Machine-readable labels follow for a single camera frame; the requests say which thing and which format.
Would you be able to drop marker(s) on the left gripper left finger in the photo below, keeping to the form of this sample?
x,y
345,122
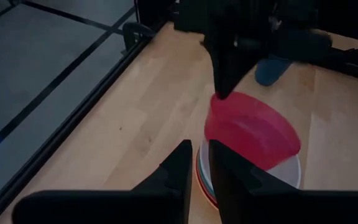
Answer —
x,y
154,202

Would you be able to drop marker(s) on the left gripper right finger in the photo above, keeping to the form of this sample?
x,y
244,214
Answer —
x,y
275,208

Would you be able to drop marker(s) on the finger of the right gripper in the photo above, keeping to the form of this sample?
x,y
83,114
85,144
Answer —
x,y
242,59
219,68

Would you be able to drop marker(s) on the blue plastic cup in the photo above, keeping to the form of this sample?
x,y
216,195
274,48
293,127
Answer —
x,y
270,73

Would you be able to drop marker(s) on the white plastic bowl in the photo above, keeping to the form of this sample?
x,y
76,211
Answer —
x,y
286,174

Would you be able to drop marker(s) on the teal plastic bowl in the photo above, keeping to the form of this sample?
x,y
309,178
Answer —
x,y
205,186

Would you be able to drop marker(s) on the red-orange plastic bowl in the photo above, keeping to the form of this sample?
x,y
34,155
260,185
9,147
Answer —
x,y
210,201

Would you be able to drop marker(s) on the pink plastic bowl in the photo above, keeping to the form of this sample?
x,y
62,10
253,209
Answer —
x,y
253,130

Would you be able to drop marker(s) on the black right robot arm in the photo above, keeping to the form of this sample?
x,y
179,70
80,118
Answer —
x,y
322,15

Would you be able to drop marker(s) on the black metal table frame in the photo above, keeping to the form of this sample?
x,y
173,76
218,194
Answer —
x,y
57,137

